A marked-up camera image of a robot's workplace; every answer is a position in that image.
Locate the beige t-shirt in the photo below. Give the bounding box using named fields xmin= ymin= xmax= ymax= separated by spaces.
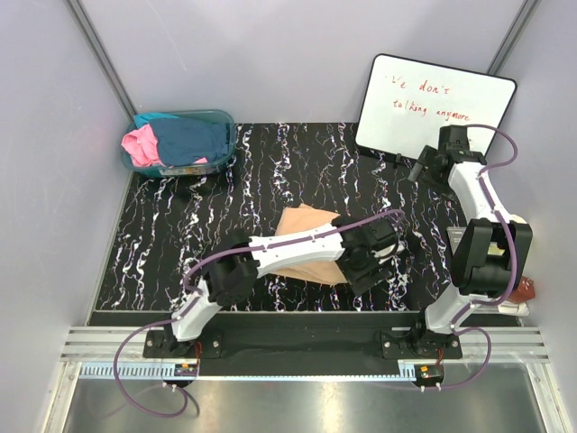
xmin=272 ymin=203 xmax=352 ymax=286

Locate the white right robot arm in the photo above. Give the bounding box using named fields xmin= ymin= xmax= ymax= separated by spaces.
xmin=408 ymin=124 xmax=533 ymax=358

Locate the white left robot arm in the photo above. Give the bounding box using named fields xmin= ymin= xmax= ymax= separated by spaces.
xmin=162 ymin=216 xmax=404 ymax=357

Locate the white whiteboard with red writing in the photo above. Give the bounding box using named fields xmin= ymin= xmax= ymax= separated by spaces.
xmin=355 ymin=54 xmax=517 ymax=160

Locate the grey setup guide booklet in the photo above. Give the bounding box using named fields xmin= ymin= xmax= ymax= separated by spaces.
xmin=446 ymin=226 xmax=466 ymax=256

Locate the red house-shaped box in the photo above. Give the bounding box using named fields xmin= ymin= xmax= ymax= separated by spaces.
xmin=508 ymin=276 xmax=536 ymax=304

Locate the dark blue t-shirt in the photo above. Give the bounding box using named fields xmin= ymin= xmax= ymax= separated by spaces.
xmin=149 ymin=118 xmax=229 ymax=167

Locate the teal plastic basket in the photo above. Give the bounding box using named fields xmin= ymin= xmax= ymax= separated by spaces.
xmin=121 ymin=110 xmax=236 ymax=178

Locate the pink t-shirt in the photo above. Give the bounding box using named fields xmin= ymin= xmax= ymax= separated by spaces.
xmin=121 ymin=124 xmax=209 ymax=168

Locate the teal t-shirt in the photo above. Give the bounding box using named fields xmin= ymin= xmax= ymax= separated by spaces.
xmin=133 ymin=112 xmax=179 ymax=129

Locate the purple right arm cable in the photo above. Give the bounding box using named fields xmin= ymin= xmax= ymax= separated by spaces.
xmin=378 ymin=124 xmax=519 ymax=391

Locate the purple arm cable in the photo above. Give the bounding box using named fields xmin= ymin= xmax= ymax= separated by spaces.
xmin=378 ymin=124 xmax=519 ymax=391
xmin=110 ymin=208 xmax=407 ymax=417

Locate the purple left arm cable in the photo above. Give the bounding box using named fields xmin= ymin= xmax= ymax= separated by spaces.
xmin=110 ymin=208 xmax=407 ymax=417

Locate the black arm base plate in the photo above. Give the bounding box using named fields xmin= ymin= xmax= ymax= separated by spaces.
xmin=143 ymin=312 xmax=463 ymax=360

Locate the aluminium frame rail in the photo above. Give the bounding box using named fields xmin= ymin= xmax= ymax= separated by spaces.
xmin=60 ymin=327 xmax=549 ymax=382

